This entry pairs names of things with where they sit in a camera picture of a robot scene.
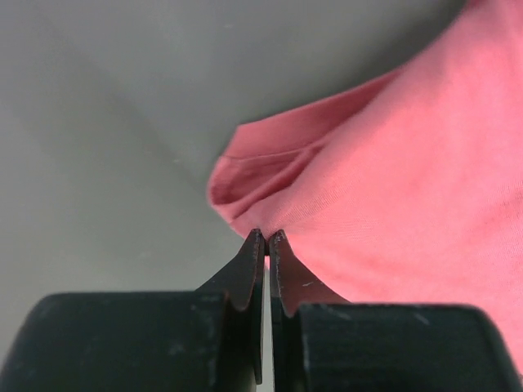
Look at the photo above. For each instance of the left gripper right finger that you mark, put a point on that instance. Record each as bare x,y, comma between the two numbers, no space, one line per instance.
322,342

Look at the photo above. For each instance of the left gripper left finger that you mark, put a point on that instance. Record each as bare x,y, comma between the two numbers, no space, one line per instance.
208,339

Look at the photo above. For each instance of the red t shirt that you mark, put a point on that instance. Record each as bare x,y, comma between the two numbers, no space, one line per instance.
407,188

